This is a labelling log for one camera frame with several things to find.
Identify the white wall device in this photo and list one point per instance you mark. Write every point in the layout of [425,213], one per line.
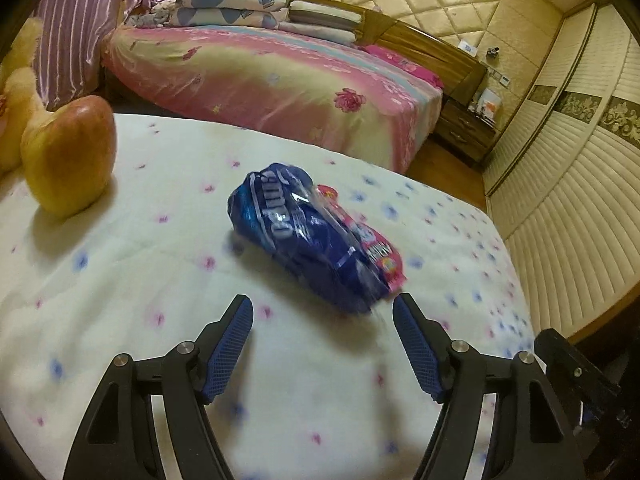
[470,49]

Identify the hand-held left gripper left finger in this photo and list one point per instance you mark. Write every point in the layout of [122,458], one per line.
[227,355]

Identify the purple striped curtain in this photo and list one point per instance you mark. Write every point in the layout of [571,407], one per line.
[75,20]

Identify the wooden headboard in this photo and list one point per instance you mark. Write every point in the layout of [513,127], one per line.
[430,45]

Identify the yellow teddy bear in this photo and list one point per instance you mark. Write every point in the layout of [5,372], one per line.
[17,90]

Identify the bed with pink floral sheet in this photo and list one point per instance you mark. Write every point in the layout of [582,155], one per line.
[280,90]

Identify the grey plush toy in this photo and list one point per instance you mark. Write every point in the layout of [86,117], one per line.
[147,14]

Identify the cream louvered wardrobe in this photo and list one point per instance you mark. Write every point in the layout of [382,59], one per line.
[575,160]

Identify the blue snack packet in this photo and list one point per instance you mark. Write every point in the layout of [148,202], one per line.
[305,237]

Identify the wall switch panel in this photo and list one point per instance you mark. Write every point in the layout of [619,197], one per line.
[502,79]

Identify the pink pillow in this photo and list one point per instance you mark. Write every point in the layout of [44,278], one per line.
[405,62]

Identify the folded white grey bedding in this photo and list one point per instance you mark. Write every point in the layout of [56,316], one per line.
[322,20]

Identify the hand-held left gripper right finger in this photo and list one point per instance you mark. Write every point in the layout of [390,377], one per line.
[417,350]

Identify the white orange box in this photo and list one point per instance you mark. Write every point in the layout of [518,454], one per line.
[487,105]

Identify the red yellow apple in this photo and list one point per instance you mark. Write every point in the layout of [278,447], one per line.
[70,152]

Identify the wooden nightstand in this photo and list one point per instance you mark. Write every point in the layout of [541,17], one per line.
[467,132]

